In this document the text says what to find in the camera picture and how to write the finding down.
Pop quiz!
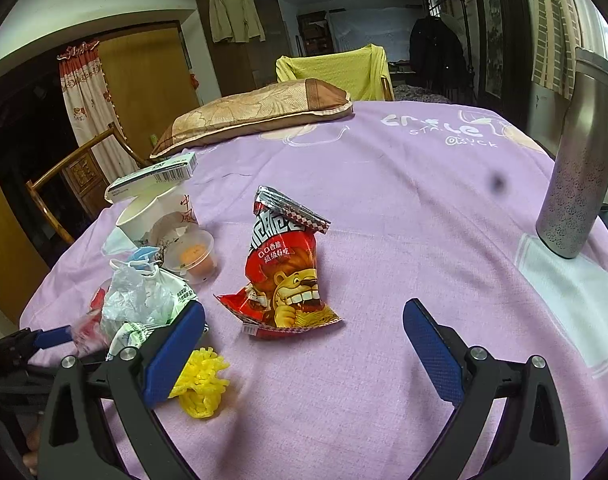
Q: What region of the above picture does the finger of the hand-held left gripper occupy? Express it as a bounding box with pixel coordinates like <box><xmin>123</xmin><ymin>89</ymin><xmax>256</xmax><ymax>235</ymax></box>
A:
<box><xmin>0</xmin><ymin>326</ymin><xmax>74</xmax><ymax>362</ymax></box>

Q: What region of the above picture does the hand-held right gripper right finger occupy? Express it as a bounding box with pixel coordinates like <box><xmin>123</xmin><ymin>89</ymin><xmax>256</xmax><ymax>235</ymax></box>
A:
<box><xmin>403</xmin><ymin>298</ymin><xmax>572</xmax><ymax>480</ymax></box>

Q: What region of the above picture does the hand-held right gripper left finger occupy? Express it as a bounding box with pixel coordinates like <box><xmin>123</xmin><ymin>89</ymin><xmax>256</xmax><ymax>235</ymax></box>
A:
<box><xmin>38</xmin><ymin>301</ymin><xmax>207</xmax><ymax>480</ymax></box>

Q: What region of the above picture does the yellow foam fruit net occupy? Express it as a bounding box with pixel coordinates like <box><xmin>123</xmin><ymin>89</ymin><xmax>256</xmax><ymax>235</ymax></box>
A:
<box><xmin>168</xmin><ymin>346</ymin><xmax>232</xmax><ymax>418</ymax></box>

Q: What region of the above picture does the clear red wrapper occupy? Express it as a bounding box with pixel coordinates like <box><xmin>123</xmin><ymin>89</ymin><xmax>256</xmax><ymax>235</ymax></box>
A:
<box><xmin>74</xmin><ymin>285</ymin><xmax>112</xmax><ymax>352</ymax></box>

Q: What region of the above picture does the clear plastic jelly cup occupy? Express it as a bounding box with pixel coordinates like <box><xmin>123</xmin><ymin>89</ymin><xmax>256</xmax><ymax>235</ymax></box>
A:
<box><xmin>162</xmin><ymin>230</ymin><xmax>221</xmax><ymax>278</ymax></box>

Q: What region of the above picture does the red snack bag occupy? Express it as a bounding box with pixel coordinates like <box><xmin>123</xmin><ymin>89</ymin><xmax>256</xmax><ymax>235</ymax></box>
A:
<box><xmin>214</xmin><ymin>185</ymin><xmax>343</xmax><ymax>337</ymax></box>

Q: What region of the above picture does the white paper cup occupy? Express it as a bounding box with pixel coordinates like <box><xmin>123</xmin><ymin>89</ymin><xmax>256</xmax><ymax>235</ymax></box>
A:
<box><xmin>116</xmin><ymin>182</ymin><xmax>199</xmax><ymax>256</ymax></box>

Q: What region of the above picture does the person's left hand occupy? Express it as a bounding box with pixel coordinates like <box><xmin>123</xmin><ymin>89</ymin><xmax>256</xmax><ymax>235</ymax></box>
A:
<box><xmin>24</xmin><ymin>430</ymin><xmax>40</xmax><ymax>477</ymax></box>

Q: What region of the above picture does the crumpled white plastic bag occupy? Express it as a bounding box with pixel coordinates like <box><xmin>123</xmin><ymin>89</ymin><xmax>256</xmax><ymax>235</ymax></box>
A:
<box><xmin>101</xmin><ymin>258</ymin><xmax>201</xmax><ymax>361</ymax></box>

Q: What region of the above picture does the blue face mask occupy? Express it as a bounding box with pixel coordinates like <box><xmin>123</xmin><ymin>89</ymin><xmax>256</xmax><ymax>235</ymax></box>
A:
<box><xmin>102</xmin><ymin>227</ymin><xmax>159</xmax><ymax>273</ymax></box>

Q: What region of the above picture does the purple bed sheet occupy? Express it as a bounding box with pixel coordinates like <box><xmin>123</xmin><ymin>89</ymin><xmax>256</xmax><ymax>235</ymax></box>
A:
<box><xmin>18</xmin><ymin>100</ymin><xmax>608</xmax><ymax>480</ymax></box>

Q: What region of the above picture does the wooden armchair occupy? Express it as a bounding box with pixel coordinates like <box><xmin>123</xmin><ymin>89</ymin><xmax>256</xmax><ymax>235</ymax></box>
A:
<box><xmin>25</xmin><ymin>122</ymin><xmax>152</xmax><ymax>246</ymax></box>

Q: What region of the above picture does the small white teal box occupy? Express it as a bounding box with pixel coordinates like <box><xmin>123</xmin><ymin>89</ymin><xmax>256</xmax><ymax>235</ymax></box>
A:
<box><xmin>105</xmin><ymin>152</ymin><xmax>199</xmax><ymax>204</ymax></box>

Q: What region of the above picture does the steel thermos bottle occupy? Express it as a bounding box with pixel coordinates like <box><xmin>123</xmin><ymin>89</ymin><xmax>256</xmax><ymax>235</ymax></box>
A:
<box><xmin>535</xmin><ymin>46</ymin><xmax>608</xmax><ymax>260</ymax></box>

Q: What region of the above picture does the white red floral curtain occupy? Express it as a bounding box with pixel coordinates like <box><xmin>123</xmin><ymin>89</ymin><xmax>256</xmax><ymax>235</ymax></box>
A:
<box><xmin>58</xmin><ymin>40</ymin><xmax>139</xmax><ymax>173</ymax></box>

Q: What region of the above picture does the brown patterned pillow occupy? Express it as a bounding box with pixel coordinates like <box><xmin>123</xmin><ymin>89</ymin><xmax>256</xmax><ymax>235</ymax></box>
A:
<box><xmin>150</xmin><ymin>78</ymin><xmax>355</xmax><ymax>162</ymax></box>

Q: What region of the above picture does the wooden door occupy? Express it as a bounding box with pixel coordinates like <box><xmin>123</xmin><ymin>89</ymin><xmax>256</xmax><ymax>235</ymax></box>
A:
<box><xmin>98</xmin><ymin>25</ymin><xmax>192</xmax><ymax>161</ymax></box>

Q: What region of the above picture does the dark hanging coat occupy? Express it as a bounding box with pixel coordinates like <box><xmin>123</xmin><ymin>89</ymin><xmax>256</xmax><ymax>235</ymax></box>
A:
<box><xmin>409</xmin><ymin>16</ymin><xmax>467</xmax><ymax>96</ymax></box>

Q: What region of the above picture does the brown wardrobe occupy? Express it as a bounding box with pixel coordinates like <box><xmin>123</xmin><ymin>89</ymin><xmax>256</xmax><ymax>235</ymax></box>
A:
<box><xmin>195</xmin><ymin>0</ymin><xmax>285</xmax><ymax>98</ymax></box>

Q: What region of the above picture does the framed painting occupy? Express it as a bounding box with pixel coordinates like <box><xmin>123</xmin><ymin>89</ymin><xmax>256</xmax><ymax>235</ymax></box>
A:
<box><xmin>476</xmin><ymin>0</ymin><xmax>517</xmax><ymax>101</ymax></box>

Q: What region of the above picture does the striped beige curtain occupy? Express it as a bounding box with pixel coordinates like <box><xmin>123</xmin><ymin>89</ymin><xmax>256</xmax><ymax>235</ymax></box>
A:
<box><xmin>526</xmin><ymin>0</ymin><xmax>585</xmax><ymax>101</ymax></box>

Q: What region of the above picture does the dark bookshelf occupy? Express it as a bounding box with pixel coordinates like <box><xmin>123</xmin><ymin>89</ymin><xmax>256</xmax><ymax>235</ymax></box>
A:
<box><xmin>298</xmin><ymin>9</ymin><xmax>335</xmax><ymax>55</ymax></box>

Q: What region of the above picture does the beige hanging jacket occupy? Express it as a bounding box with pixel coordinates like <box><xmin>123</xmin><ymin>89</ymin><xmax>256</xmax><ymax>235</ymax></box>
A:
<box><xmin>209</xmin><ymin>0</ymin><xmax>265</xmax><ymax>44</ymax></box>

